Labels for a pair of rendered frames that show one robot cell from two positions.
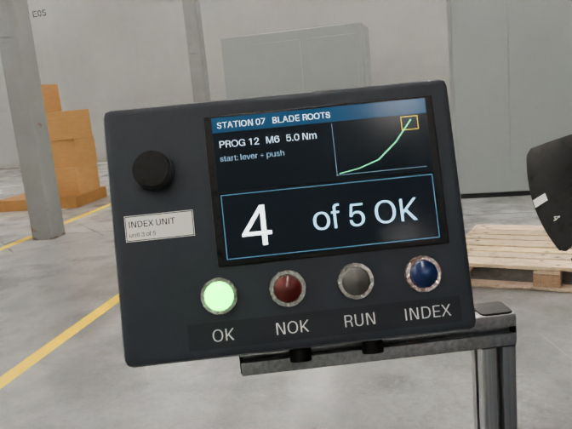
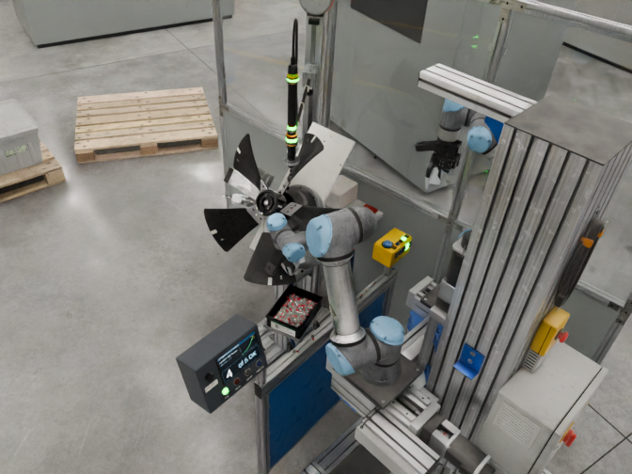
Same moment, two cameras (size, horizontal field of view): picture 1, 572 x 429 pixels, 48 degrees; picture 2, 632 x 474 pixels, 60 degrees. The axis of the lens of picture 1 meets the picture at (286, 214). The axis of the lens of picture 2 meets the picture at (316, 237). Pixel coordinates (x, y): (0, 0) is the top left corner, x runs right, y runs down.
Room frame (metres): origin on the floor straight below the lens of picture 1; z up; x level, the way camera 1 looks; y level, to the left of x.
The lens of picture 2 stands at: (-0.43, 0.64, 2.65)
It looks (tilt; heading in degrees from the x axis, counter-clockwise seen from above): 40 degrees down; 312
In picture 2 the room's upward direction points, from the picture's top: 3 degrees clockwise
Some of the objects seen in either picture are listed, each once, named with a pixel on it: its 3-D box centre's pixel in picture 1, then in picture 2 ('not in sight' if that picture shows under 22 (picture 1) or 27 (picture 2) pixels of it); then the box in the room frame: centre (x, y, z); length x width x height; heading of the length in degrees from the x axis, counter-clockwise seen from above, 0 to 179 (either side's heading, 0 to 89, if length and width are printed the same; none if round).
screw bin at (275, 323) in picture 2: not in sight; (294, 311); (0.70, -0.52, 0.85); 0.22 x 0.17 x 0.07; 108
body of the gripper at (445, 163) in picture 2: not in sight; (446, 152); (0.39, -0.96, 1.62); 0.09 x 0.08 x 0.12; 3
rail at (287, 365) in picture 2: not in sight; (333, 325); (0.54, -0.60, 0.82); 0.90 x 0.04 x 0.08; 93
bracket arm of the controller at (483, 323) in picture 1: (375, 338); not in sight; (0.52, -0.07, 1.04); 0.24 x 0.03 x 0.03; 93
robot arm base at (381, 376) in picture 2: not in sight; (381, 359); (0.18, -0.43, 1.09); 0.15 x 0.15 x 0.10
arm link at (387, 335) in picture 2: not in sight; (384, 339); (0.18, -0.42, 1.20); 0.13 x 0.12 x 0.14; 73
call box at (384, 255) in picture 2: not in sight; (391, 248); (0.56, -0.99, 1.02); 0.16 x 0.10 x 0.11; 93
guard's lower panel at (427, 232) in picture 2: not in sight; (372, 252); (0.94, -1.40, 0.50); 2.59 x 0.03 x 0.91; 3
